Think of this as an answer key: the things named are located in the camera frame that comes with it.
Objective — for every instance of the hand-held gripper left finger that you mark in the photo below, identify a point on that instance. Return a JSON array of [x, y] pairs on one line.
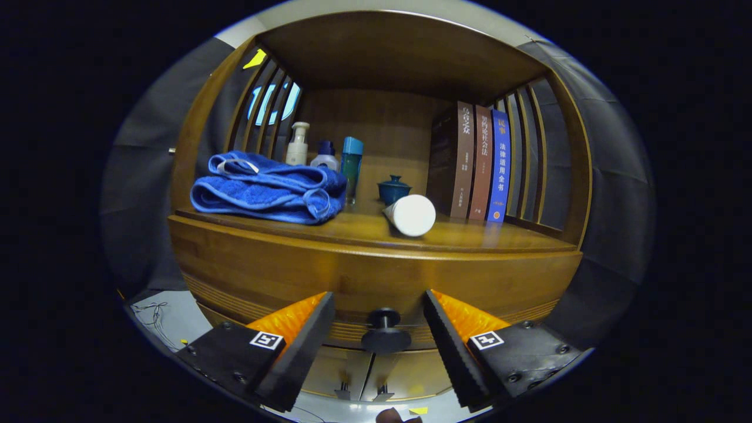
[[305, 352]]

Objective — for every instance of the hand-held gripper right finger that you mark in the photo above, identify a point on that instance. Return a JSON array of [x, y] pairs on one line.
[[452, 352]]

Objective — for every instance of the black drawer knob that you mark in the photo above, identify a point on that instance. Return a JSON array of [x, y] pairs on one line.
[[385, 339]]

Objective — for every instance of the white and green tube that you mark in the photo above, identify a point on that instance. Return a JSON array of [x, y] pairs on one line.
[[414, 215]]

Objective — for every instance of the wooden cabinet door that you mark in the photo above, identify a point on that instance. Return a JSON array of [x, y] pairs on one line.
[[341, 370], [411, 376]]

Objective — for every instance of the wooden countertop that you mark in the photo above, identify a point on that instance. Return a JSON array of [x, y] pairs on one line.
[[470, 235]]

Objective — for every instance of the wooden cabinet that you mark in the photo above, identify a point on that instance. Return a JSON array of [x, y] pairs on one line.
[[399, 53]]

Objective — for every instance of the yellow tape piece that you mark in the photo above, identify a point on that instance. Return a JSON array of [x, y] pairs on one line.
[[418, 410]]

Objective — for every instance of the blue folded towel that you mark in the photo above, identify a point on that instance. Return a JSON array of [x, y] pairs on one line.
[[264, 188]]

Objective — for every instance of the blue lidded tea bowl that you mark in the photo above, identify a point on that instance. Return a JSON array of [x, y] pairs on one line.
[[392, 191]]

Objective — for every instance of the dark brown book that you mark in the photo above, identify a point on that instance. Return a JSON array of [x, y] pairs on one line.
[[452, 164]]

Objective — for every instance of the blue book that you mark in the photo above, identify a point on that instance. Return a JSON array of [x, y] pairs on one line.
[[499, 170]]

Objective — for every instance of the reddish brown book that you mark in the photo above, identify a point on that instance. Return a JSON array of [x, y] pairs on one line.
[[482, 164]]

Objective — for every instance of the white bottle with blue cap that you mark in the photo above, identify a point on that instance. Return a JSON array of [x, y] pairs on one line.
[[325, 161]]

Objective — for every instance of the teal clear bottle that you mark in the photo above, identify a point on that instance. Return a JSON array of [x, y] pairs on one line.
[[351, 164]]

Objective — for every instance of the white pump bottle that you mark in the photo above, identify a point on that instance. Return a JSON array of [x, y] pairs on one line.
[[297, 153]]

